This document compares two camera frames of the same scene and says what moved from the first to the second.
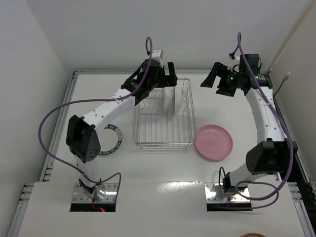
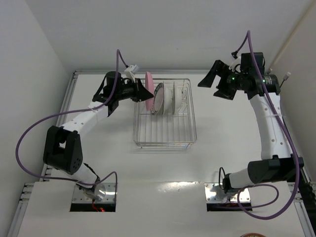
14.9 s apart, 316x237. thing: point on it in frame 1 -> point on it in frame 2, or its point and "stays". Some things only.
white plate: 177,99 stays
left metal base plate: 80,195 stays
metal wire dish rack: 164,118 stays
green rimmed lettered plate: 120,138 -> 158,102
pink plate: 213,141 -> 149,85
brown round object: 253,235 stays
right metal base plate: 215,194 stays
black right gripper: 222,80 stays
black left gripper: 164,77 -> 136,89
